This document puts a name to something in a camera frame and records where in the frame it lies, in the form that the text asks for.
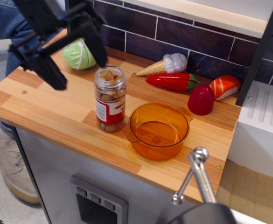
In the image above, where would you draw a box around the black clamp body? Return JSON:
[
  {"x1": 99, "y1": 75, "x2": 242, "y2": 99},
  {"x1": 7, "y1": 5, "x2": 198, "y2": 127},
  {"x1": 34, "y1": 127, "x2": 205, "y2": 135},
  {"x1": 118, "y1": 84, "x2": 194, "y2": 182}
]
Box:
[{"x1": 167, "y1": 203, "x2": 237, "y2": 224}]

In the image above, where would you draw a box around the orange transparent plastic pot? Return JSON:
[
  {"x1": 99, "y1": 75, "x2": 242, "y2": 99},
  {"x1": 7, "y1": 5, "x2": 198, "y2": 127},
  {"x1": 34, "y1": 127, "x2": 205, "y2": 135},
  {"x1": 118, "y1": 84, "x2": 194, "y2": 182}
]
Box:
[{"x1": 124, "y1": 102, "x2": 193, "y2": 161}]

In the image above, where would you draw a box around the grey toy oven cabinet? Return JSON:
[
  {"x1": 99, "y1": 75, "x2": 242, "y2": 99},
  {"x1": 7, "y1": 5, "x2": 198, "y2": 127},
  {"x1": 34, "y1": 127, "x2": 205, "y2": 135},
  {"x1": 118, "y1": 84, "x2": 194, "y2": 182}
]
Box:
[{"x1": 13, "y1": 128, "x2": 194, "y2": 224}]

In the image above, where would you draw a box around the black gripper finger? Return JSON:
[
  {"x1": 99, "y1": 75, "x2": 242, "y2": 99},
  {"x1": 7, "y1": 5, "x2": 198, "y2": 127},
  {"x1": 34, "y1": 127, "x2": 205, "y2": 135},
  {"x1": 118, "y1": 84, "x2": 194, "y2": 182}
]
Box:
[
  {"x1": 78, "y1": 22, "x2": 108, "y2": 68},
  {"x1": 21, "y1": 55, "x2": 67, "y2": 91}
]

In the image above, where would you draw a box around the metal clamp screw handle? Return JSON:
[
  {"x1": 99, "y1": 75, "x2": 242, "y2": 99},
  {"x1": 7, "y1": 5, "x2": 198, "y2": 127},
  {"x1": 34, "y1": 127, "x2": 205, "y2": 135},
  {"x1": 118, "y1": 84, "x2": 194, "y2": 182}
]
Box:
[{"x1": 171, "y1": 147, "x2": 218, "y2": 205}]

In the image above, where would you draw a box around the person leg in jeans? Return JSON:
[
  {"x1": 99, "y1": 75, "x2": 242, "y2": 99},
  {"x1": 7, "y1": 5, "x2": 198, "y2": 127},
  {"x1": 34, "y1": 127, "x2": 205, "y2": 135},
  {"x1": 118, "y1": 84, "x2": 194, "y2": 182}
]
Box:
[{"x1": 0, "y1": 0, "x2": 64, "y2": 133}]

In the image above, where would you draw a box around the grey oven control panel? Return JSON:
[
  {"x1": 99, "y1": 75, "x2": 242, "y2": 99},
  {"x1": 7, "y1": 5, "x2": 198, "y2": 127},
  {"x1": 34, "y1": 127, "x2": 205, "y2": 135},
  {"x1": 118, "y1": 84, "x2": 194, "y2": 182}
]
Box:
[{"x1": 70, "y1": 176, "x2": 128, "y2": 224}]

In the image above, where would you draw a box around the dark red toy dome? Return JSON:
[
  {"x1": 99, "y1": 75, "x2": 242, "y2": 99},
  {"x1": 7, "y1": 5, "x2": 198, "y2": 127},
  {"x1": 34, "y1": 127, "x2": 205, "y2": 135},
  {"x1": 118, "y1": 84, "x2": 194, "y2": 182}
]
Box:
[{"x1": 188, "y1": 84, "x2": 214, "y2": 116}]

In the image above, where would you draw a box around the toy salmon sushi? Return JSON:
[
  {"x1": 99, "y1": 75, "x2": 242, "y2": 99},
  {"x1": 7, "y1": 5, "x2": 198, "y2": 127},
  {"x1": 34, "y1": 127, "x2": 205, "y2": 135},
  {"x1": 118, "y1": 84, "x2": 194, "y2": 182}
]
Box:
[{"x1": 209, "y1": 75, "x2": 241, "y2": 101}]

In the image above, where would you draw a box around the black metal shelf post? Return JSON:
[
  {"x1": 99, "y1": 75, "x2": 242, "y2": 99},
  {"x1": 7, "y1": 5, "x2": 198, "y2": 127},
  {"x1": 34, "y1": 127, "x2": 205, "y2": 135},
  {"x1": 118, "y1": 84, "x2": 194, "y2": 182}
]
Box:
[{"x1": 235, "y1": 11, "x2": 273, "y2": 106}]

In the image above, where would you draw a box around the red toy chili pepper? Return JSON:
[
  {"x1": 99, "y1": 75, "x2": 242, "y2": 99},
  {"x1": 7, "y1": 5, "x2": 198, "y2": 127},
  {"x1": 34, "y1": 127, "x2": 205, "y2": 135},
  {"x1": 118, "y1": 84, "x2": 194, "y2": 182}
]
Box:
[{"x1": 146, "y1": 72, "x2": 201, "y2": 91}]

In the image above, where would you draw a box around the toy ice cream cone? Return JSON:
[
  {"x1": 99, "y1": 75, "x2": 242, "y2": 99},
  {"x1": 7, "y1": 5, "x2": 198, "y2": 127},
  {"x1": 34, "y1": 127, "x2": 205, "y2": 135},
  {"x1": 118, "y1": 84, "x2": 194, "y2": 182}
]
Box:
[{"x1": 136, "y1": 53, "x2": 188, "y2": 77}]

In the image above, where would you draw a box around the beige sneaker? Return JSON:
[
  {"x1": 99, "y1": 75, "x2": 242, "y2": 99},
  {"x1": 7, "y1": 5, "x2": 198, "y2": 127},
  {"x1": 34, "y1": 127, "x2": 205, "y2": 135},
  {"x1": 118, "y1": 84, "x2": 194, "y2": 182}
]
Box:
[{"x1": 0, "y1": 129, "x2": 40, "y2": 204}]

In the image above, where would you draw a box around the green toy cabbage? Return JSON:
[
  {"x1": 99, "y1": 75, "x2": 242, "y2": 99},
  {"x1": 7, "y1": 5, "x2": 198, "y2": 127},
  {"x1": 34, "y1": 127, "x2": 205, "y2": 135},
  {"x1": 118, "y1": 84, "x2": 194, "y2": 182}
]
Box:
[{"x1": 62, "y1": 38, "x2": 96, "y2": 70}]

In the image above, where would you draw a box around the white toy sink unit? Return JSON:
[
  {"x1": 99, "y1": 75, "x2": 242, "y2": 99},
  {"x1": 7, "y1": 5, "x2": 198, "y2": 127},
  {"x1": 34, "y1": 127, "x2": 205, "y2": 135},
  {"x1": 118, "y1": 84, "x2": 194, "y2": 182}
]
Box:
[{"x1": 228, "y1": 81, "x2": 273, "y2": 177}]

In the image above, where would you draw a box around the clear almond jar red label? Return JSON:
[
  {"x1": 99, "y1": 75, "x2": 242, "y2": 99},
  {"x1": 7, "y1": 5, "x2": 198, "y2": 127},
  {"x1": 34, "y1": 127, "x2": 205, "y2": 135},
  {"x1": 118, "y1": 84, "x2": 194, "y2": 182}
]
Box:
[{"x1": 94, "y1": 65, "x2": 126, "y2": 133}]

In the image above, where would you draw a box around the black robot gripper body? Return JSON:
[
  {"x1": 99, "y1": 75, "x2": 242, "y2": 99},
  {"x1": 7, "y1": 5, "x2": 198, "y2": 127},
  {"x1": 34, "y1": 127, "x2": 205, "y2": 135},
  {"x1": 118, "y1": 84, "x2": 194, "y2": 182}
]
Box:
[{"x1": 9, "y1": 0, "x2": 104, "y2": 61}]

